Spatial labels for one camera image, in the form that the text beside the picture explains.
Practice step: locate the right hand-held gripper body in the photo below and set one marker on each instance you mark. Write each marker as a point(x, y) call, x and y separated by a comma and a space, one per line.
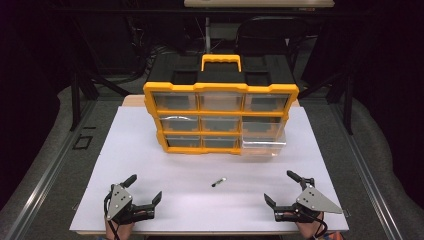
point(313, 201)

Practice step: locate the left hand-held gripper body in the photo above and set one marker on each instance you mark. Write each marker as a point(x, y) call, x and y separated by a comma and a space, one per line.
point(120, 201)

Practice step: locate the clear plastic drawer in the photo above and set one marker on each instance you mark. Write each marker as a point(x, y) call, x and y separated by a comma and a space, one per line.
point(264, 145)

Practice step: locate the small black and white screw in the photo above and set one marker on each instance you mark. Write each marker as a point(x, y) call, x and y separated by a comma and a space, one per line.
point(218, 182)

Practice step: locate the person's right hand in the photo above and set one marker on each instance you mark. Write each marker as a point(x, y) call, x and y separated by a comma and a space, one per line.
point(310, 229)

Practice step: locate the person's left hand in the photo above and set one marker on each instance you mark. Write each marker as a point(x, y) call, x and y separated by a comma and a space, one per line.
point(116, 231)

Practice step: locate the yellow and black organizer cabinet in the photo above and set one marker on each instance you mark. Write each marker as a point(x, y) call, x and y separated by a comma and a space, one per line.
point(220, 88)

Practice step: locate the black office chair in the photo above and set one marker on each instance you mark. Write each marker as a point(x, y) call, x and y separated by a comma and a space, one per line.
point(266, 36)

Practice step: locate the grey metal pole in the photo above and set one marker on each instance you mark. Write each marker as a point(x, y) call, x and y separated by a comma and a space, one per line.
point(207, 35)

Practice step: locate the black metal frame stand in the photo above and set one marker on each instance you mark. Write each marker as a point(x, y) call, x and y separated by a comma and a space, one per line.
point(348, 100)
point(75, 100)

